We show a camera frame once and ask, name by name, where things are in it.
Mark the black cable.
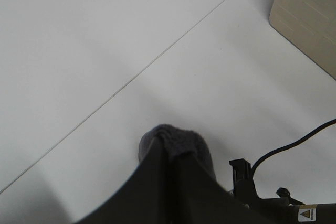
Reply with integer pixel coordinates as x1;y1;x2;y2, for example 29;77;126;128
250;119;336;183

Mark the dark grey towel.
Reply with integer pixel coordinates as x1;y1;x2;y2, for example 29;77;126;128
138;124;217;181

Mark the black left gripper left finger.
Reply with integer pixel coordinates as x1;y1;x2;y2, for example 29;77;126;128
78;138;170;223

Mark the beige fabric bin grey rim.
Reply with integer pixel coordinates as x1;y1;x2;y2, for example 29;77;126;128
269;0;335;78

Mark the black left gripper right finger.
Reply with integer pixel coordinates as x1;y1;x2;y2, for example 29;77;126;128
172;154;249;223

